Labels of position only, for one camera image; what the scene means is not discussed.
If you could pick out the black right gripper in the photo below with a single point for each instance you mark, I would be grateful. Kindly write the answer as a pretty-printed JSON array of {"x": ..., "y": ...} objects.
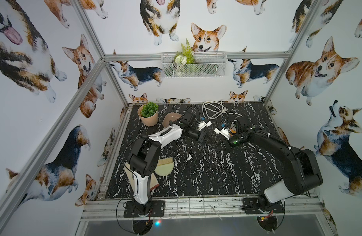
[{"x": 227, "y": 145}]

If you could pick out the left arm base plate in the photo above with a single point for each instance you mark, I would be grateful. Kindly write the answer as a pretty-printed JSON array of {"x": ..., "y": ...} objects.
[{"x": 134, "y": 209}]

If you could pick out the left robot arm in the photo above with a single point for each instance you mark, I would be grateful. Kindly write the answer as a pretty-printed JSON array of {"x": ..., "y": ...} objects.
[{"x": 144, "y": 155}]

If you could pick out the terracotta pot with plant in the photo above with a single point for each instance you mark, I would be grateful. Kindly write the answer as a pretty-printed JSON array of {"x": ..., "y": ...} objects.
[{"x": 148, "y": 113}]

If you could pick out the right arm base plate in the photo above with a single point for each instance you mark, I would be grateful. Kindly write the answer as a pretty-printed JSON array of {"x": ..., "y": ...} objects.
[{"x": 261, "y": 206}]

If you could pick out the aluminium frame post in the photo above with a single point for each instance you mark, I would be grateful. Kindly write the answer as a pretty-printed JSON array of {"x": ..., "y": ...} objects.
[{"x": 306, "y": 25}]

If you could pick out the white wire wall basket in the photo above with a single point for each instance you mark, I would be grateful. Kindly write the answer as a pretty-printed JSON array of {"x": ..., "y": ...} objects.
[{"x": 198, "y": 65}]

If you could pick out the artificial fern with flower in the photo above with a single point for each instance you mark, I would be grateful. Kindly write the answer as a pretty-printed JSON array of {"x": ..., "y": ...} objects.
[{"x": 184, "y": 61}]

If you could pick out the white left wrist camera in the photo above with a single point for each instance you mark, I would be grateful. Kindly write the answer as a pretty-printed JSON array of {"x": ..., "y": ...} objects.
[{"x": 203, "y": 124}]

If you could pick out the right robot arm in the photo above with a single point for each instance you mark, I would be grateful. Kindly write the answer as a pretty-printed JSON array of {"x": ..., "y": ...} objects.
[{"x": 301, "y": 171}]

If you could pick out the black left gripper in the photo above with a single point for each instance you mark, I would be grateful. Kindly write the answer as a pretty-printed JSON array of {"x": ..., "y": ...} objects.
[{"x": 202, "y": 135}]

